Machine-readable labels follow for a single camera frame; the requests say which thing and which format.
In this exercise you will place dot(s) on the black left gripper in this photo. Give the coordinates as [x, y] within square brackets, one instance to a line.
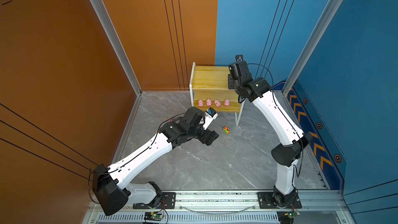
[205, 139]

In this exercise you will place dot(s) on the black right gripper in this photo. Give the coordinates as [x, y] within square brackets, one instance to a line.
[230, 85]

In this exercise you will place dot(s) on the pink toy pig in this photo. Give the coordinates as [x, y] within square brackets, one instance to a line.
[208, 102]
[200, 103]
[227, 103]
[217, 103]

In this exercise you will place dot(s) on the orange green toy car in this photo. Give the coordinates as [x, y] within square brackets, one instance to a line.
[226, 129]

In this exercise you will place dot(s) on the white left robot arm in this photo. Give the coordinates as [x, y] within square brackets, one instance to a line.
[112, 185]

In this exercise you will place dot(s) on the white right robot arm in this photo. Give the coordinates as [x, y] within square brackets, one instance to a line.
[292, 139]

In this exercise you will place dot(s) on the wooden two-tier shelf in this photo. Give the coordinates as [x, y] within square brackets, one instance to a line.
[211, 82]

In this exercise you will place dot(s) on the left controller board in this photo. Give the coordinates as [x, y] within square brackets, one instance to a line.
[153, 217]

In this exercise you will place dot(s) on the controller board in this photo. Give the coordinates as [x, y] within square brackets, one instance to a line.
[153, 217]
[287, 217]

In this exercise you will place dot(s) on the right controller board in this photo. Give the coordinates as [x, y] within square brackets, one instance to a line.
[287, 217]

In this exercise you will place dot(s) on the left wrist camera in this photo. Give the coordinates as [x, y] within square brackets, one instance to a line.
[209, 115]

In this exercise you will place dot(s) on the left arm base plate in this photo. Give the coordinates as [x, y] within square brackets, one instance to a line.
[167, 201]

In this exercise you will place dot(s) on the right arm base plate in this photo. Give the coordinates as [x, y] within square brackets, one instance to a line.
[274, 200]

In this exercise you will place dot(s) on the right aluminium corner post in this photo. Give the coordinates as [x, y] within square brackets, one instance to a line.
[323, 22]

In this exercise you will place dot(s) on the aluminium corner post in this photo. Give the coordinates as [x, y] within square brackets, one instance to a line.
[323, 22]
[108, 26]

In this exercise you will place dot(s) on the aluminium mounting rail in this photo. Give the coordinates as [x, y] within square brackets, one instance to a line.
[232, 207]

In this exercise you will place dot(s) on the left aluminium corner post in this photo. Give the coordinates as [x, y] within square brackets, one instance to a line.
[108, 26]

